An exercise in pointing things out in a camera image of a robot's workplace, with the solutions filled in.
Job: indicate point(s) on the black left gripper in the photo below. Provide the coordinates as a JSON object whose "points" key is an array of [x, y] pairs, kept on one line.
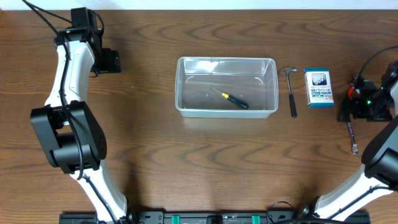
{"points": [[112, 61]]}

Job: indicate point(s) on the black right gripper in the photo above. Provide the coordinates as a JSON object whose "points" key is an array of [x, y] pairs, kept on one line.
{"points": [[347, 104]]}

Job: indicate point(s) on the silver wrench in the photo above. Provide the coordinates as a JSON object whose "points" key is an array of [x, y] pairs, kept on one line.
{"points": [[354, 148]]}

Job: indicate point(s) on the clear plastic container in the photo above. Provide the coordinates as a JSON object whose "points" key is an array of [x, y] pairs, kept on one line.
{"points": [[253, 80]]}

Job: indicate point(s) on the black yellow screwdriver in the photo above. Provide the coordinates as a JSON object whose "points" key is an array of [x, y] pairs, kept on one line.
{"points": [[238, 102]]}

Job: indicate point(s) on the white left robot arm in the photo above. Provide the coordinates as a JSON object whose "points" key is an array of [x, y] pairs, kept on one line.
{"points": [[67, 130]]}

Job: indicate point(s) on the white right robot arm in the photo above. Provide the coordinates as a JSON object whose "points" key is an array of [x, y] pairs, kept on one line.
{"points": [[377, 175]]}

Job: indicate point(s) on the blue screw box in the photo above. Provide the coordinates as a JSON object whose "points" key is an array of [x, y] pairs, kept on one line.
{"points": [[318, 86]]}

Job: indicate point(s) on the small metal hammer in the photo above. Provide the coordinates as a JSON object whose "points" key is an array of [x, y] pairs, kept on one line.
{"points": [[288, 71]]}

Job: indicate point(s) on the red handled pliers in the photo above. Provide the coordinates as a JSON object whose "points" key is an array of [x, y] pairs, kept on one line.
{"points": [[354, 90]]}

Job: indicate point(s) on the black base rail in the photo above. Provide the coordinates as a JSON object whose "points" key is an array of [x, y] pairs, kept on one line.
{"points": [[201, 218]]}

